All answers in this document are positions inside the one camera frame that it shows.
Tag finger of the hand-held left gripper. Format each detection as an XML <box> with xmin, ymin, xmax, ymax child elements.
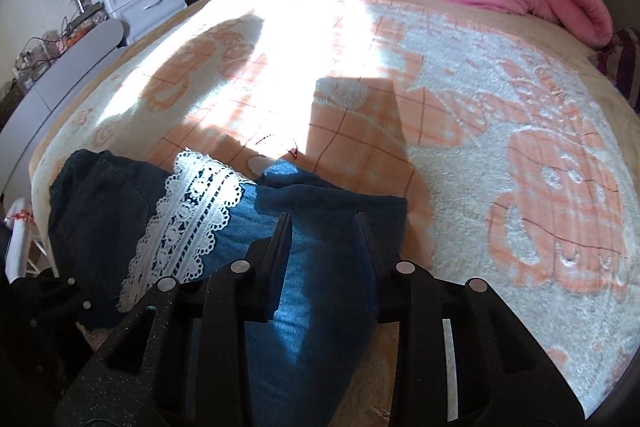
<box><xmin>0</xmin><ymin>276</ymin><xmax>98</xmax><ymax>334</ymax></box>

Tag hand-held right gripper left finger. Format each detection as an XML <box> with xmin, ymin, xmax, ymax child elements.
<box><xmin>54</xmin><ymin>212</ymin><xmax>293</xmax><ymax>427</ymax></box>

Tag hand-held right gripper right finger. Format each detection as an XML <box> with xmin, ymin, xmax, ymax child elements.
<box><xmin>352</xmin><ymin>213</ymin><xmax>586</xmax><ymax>427</ymax></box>

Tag blue pants with lace hem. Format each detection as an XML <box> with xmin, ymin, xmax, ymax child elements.
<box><xmin>49</xmin><ymin>148</ymin><xmax>408</xmax><ymax>427</ymax></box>

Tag white cloth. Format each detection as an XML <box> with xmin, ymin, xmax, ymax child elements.
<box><xmin>4</xmin><ymin>197</ymin><xmax>51</xmax><ymax>280</ymax></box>

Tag peach printed fleece blanket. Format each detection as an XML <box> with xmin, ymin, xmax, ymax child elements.
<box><xmin>30</xmin><ymin>0</ymin><xmax>640</xmax><ymax>413</ymax></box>

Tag grey bed footboard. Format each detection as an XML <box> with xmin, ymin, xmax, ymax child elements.
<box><xmin>0</xmin><ymin>18</ymin><xmax>126</xmax><ymax>202</ymax></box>

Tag purple striped pillow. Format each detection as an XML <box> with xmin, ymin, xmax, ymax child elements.
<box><xmin>592</xmin><ymin>28</ymin><xmax>640</xmax><ymax>108</ymax></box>

